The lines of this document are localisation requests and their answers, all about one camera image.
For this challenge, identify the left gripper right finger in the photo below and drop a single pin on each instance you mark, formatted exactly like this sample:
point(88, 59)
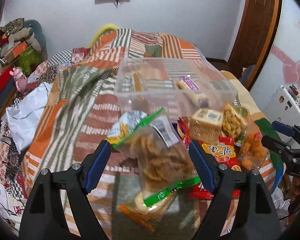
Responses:
point(256, 216)

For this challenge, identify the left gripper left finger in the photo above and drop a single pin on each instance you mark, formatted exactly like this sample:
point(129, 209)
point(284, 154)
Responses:
point(58, 205)

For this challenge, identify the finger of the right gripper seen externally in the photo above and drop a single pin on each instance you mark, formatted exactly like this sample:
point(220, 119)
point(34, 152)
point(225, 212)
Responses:
point(289, 131)

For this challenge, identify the orange fried snack bag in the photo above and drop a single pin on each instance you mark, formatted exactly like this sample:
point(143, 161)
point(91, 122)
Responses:
point(252, 153)

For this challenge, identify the green-trim chip snack bag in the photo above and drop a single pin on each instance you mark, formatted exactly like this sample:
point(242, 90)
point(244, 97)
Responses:
point(163, 161)

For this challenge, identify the white stickered suitcase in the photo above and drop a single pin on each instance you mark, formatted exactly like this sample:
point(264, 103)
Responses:
point(283, 107)

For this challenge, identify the yellow puffed snack bag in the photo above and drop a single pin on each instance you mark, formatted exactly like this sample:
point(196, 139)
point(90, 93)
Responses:
point(235, 120)

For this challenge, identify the red cartoon snack bag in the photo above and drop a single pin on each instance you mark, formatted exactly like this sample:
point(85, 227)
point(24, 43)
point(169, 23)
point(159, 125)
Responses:
point(208, 167)

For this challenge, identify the brown toast-shaped snack pack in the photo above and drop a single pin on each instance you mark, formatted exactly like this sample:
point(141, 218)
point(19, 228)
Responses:
point(205, 125)

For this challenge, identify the white plastic sheet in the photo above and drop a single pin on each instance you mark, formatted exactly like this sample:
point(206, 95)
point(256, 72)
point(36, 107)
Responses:
point(23, 119)

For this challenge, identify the blue red snack packet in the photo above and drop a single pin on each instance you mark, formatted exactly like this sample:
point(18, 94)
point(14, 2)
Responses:
point(182, 130)

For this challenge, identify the wooden door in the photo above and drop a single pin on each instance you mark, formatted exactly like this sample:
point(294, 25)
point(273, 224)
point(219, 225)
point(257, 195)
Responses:
point(256, 33)

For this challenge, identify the purple wrapped snack bar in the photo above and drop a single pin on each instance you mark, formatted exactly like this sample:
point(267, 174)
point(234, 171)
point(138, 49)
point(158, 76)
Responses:
point(187, 83)

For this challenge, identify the clear plastic storage bin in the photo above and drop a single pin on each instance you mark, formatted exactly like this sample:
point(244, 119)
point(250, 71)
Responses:
point(149, 84)

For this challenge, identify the pink plush toy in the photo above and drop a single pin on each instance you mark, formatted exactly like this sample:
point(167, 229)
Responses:
point(20, 79)

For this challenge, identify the red gift box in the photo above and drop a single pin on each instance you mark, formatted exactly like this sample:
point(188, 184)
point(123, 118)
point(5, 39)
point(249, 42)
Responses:
point(5, 77)

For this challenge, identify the patchwork striped bed blanket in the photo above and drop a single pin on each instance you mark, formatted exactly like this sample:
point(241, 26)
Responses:
point(79, 114)

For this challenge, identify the pile of clothes and boxes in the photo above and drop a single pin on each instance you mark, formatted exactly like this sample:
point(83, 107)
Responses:
point(22, 43)

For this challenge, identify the yellow curved pillow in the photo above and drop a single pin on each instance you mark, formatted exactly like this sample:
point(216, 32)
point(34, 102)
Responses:
point(104, 29)

